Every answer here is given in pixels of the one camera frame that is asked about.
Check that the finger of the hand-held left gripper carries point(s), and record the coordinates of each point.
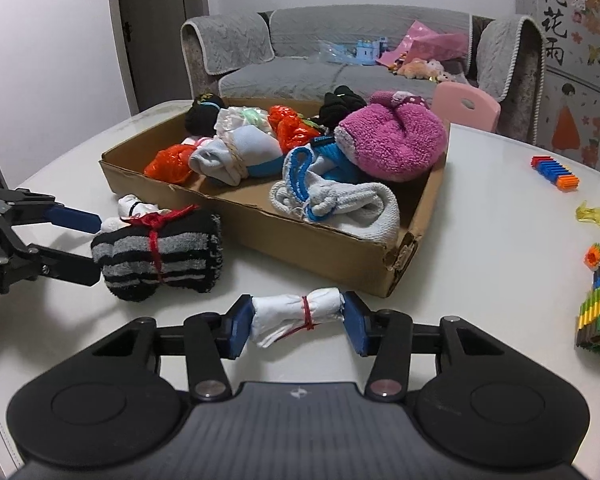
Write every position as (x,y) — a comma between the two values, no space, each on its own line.
(70,267)
(75,220)

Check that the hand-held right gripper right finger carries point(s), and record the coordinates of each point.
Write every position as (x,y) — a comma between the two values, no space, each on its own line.
(357,325)

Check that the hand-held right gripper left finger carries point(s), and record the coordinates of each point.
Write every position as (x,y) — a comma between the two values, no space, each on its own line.
(237,327)

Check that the black grey striped sock bundle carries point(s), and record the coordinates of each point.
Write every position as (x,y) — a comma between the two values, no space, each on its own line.
(180,255)

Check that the cardboard box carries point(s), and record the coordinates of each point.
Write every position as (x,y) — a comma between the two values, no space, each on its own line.
(305,245)

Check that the orange plastic bag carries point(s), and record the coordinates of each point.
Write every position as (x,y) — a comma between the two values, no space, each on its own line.
(290,127)
(172,162)

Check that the light blue sock bundle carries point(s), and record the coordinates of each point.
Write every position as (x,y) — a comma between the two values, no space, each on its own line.
(245,152)

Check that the pink dotted sock bundle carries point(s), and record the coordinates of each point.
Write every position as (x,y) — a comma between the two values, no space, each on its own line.
(395,145)

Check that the white green sock bundle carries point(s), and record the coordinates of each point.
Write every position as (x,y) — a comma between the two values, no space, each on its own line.
(242,120)

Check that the white desktop table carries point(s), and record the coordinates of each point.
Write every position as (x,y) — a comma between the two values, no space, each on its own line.
(480,260)

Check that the small white sock bundle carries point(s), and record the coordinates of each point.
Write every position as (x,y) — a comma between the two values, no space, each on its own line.
(132,206)

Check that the dark grey door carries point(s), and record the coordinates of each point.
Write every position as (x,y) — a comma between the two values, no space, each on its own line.
(150,35)

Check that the pink chair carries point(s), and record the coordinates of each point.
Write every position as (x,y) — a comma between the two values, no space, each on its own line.
(462,107)

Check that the small orange block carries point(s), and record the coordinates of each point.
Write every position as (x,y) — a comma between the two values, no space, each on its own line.
(595,255)

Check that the orange blue toy blocks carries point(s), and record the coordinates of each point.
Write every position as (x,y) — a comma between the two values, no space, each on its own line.
(555,172)

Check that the yellow plastic toy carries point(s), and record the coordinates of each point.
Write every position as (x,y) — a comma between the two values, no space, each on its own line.
(592,216)

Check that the grey sofa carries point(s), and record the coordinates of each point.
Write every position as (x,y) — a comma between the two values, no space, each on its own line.
(300,70)

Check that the plush toys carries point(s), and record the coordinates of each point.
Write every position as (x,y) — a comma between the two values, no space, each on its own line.
(422,70)

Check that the blue toy castle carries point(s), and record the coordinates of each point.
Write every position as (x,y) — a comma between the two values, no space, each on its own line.
(370,52)

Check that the clear bag with blue toys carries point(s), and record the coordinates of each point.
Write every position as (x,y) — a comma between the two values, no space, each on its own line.
(335,51)

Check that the pink plastic bag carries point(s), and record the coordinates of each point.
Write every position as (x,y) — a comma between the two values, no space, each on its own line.
(430,45)

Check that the decorated grey fridge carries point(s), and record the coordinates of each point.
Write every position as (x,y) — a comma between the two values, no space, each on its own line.
(570,60)

